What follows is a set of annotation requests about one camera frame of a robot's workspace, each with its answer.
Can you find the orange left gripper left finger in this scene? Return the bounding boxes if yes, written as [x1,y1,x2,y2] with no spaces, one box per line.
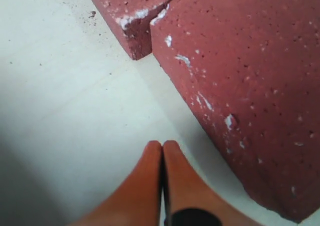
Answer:
[70,141,162,226]

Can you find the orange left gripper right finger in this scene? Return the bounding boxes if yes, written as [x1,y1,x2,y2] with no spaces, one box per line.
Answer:
[163,140,258,225]

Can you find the red brick with chipped corner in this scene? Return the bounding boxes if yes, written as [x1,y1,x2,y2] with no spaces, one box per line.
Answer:
[150,0,320,222]

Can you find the red brick front left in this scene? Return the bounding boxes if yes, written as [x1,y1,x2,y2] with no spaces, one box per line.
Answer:
[91,0,171,60]

